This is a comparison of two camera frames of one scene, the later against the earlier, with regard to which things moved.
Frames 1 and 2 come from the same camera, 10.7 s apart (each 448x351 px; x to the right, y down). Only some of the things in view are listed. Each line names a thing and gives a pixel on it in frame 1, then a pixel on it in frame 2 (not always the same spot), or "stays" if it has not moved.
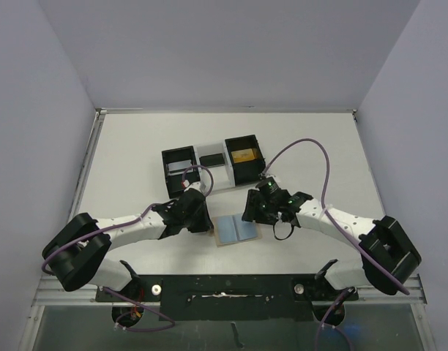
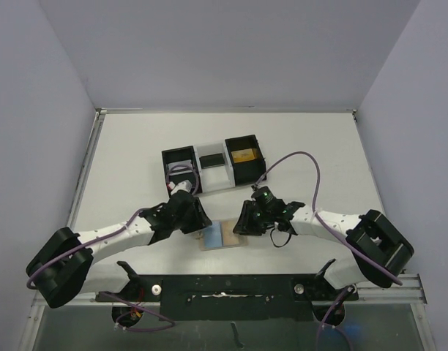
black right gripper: [253, 206] -> [249, 220]
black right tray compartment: [249, 170] stays
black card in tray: [214, 159] stays
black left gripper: [206, 224] stays
